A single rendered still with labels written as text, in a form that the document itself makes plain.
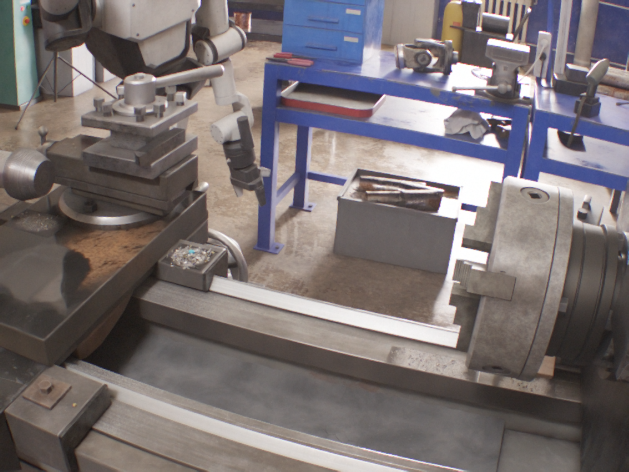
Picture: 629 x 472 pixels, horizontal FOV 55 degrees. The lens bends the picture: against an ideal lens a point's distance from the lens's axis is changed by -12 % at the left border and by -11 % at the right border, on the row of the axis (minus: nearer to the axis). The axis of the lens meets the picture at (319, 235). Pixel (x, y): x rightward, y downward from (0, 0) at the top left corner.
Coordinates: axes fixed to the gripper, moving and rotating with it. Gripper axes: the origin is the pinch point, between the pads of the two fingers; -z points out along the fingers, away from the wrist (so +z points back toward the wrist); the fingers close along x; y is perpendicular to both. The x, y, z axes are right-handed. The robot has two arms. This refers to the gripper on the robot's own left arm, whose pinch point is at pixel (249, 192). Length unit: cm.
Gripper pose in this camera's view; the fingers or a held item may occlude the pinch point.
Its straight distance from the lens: 206.1
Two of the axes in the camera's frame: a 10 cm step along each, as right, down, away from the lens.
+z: -1.6, -8.1, -5.6
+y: 6.8, -5.0, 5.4
